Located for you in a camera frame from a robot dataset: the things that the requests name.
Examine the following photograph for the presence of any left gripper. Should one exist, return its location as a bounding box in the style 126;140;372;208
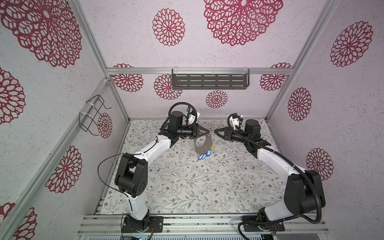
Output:
177;123;210;140

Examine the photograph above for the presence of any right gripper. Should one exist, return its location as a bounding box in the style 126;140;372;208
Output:
214;128;250;146

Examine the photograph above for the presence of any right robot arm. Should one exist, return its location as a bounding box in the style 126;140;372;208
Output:
215;115;326;225

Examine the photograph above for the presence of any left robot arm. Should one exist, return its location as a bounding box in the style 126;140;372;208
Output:
115;110;210;232

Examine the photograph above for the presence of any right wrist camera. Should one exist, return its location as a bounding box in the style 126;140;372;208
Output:
230;115;243;130

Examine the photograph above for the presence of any grey slotted wall shelf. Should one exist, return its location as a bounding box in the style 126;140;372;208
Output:
171;69;250;90

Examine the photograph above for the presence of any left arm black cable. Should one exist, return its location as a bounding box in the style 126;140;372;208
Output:
97;153;134;240

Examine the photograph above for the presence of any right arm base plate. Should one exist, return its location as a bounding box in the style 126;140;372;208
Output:
242;216;286;232

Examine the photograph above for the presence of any black wire wall basket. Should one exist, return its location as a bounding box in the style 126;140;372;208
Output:
78;95;113;139

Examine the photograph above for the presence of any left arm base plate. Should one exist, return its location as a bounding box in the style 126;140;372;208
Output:
122;215;164;233

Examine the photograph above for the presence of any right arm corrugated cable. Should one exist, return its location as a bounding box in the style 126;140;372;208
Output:
226;112;322;240

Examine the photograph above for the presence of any aluminium front rail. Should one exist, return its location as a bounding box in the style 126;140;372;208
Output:
75;214;330;237

